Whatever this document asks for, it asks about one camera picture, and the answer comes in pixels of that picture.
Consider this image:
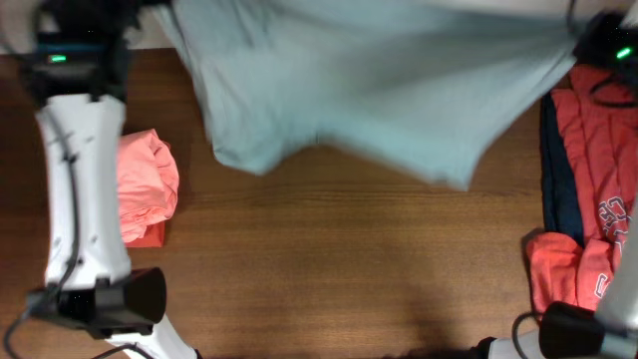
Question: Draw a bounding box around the folded red shirt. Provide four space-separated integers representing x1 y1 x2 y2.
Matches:
125 222 165 248

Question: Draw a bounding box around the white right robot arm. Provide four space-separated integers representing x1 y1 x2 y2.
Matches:
469 12 637 358

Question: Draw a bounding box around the folded pink shirt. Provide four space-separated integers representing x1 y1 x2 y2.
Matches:
117 129 179 243

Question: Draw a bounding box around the light grey-blue t-shirt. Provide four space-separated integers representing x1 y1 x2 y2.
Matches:
156 0 574 190

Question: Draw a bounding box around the red printed t-shirt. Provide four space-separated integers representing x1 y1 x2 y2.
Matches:
551 65 637 310

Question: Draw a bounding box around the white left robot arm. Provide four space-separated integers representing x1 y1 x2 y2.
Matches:
20 1 197 358

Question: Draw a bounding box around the orange-red crumpled garment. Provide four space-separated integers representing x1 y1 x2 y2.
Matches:
525 232 582 313

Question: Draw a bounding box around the navy blue garment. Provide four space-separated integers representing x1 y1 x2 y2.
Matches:
539 93 584 247

